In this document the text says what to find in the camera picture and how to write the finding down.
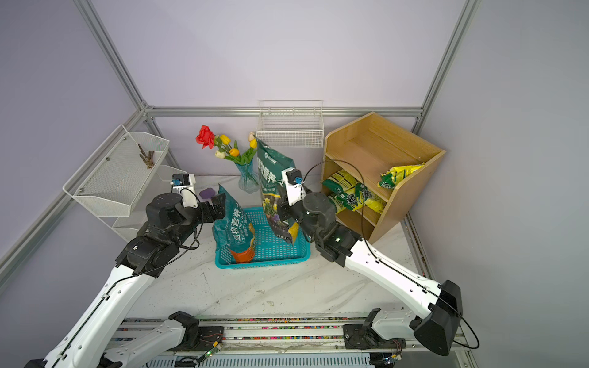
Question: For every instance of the artificial flower bouquet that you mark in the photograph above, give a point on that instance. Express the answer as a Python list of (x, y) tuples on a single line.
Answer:
[(225, 148)]

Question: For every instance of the white mesh two-tier rack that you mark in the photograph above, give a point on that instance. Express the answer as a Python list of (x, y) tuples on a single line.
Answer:
[(114, 184)]

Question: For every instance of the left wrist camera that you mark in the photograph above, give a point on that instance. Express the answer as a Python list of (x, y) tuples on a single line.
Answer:
[(182, 181)]

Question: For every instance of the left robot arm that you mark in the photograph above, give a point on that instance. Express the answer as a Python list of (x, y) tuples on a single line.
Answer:
[(159, 243)]

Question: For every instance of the white wire wall basket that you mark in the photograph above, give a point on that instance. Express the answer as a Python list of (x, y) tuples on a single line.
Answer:
[(291, 123)]

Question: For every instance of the brown twigs in rack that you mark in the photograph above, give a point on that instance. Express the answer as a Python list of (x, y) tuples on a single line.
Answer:
[(147, 157)]

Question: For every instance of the teal plastic basket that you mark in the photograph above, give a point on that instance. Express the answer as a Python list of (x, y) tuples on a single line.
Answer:
[(270, 250)]

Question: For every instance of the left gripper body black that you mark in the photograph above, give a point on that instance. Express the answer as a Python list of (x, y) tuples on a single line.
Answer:
[(207, 214)]

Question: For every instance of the yellow green bag lowest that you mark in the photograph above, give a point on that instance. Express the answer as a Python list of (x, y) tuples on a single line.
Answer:
[(337, 202)]

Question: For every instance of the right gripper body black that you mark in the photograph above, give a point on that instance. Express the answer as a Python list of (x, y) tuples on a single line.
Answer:
[(298, 211)]

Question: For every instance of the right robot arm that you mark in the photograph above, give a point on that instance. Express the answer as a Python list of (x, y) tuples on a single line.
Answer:
[(437, 307)]

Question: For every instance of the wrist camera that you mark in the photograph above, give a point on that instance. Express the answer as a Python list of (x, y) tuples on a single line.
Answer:
[(182, 181), (294, 185)]

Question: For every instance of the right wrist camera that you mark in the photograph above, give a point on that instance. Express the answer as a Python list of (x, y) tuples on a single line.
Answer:
[(294, 185)]

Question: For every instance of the yellow green fertilizer bag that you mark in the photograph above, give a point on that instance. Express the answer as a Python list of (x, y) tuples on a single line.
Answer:
[(360, 196), (340, 182)]

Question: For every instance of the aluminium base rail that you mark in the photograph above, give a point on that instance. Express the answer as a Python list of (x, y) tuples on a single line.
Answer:
[(303, 335)]

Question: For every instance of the blue glass vase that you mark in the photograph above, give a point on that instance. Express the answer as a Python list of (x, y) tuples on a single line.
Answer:
[(248, 180)]

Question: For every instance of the teal orange soil bag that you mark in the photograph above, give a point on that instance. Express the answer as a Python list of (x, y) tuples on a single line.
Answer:
[(234, 234)]

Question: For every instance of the large dark green soil bag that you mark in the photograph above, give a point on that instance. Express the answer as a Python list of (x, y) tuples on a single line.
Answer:
[(271, 163)]

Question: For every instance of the yellow green bag top shelf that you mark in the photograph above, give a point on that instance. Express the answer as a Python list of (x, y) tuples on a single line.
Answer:
[(395, 175)]

